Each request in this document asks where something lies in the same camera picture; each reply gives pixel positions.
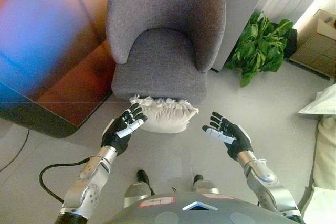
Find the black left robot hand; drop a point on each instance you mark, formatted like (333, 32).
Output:
(118, 134)

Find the glossy brown wooden table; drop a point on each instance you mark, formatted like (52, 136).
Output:
(52, 51)

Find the silver left robot leg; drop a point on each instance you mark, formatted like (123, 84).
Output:
(135, 192)

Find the grey fabric armchair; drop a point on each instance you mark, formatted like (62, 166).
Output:
(168, 3)

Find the black robot foot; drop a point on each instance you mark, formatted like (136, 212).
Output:
(143, 175)
(198, 178)

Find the black left robot foot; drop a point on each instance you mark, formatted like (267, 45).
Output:
(143, 175)

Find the green leafy houseplant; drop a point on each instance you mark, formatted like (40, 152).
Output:
(257, 48)

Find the cream cloth bedding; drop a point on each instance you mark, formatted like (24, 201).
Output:
(326, 155)

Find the silver robot leg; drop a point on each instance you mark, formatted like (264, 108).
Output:
(135, 192)
(206, 186)

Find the black plant pot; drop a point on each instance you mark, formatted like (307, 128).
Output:
(292, 41)

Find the brown cardboard box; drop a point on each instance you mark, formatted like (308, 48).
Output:
(315, 45)

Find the cream tasselled pillow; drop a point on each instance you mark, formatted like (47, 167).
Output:
(165, 119)

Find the grey robot torso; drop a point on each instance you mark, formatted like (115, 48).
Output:
(204, 216)

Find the silver right robot leg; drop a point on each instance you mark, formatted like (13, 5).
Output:
(206, 186)

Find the black right robot foot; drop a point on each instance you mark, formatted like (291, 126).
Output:
(198, 178)

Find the grey cabinet panel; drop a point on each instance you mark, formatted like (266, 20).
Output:
(244, 3)

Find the white plastic bag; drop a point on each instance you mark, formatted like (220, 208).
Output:
(323, 100)

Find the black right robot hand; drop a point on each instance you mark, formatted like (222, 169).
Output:
(236, 137)

